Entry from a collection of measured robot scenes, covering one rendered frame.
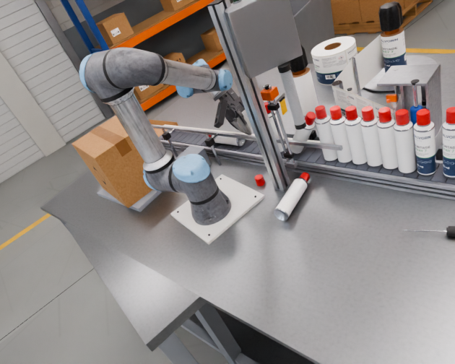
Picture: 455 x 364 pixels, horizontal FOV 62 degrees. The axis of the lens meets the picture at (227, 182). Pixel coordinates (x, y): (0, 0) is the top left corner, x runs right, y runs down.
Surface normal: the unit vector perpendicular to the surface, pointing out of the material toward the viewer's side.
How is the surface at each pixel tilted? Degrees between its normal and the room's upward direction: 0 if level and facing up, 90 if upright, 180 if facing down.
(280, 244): 0
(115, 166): 90
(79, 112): 90
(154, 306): 0
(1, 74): 90
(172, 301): 0
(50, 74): 90
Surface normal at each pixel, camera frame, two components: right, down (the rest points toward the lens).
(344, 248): -0.34, -0.76
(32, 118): 0.58, 0.29
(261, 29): 0.24, 0.50
